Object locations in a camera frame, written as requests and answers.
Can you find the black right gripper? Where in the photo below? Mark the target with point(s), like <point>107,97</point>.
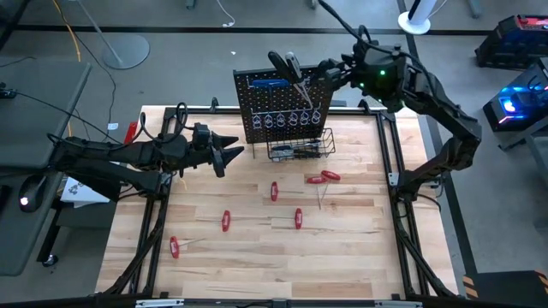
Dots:
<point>350,69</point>

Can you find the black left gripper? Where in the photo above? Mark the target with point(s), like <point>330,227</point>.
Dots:
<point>201,156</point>

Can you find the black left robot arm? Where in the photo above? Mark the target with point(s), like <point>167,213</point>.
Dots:
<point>128,154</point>

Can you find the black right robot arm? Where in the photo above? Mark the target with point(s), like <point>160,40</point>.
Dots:
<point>449,124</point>

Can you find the black table clamp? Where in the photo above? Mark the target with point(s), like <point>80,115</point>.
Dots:
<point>364,105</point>
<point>214,104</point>

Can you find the yellow zip tie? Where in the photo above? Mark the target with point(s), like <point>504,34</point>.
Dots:
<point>184,185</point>

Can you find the black metal pegboard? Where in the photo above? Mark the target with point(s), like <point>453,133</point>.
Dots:
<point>282,98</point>

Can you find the silver and black hand tool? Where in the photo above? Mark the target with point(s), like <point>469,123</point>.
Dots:
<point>282,152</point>

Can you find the black tool with silver tip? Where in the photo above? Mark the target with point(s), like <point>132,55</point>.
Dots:
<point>308,149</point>

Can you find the white round floor stand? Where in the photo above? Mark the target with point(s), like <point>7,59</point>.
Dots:
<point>413,26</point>

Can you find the small white tag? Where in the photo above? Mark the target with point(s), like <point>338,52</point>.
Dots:
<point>112,126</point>

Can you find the silver mounting plate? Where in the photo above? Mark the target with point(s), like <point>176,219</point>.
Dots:
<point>394,179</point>

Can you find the grey round floor stand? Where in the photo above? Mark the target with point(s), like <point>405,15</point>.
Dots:
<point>128,51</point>

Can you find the printed white paper sheet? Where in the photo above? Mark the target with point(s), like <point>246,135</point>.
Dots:
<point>79,192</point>

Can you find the black equipment case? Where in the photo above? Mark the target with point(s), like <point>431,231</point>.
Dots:
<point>514,43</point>

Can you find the lit black computer case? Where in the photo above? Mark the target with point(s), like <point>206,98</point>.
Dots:
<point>518,107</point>

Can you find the large grey panel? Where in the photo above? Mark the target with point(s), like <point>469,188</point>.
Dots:
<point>34,120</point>

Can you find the black computer mouse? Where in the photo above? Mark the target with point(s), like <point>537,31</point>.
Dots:
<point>32,192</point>

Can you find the black caster wheel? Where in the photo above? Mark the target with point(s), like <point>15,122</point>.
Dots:
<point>50,261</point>

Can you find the grey desk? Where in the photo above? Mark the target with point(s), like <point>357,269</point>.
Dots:
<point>21,239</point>

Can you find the hazard striped black box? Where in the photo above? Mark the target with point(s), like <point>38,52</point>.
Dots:
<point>505,291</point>

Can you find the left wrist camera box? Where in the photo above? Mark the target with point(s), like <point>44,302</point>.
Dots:
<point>201,134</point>

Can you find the black aluminium table frame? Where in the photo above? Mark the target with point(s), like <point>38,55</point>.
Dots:
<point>201,112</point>

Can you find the silver bracket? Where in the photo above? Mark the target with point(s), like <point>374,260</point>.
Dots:
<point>158,303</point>
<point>398,304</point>

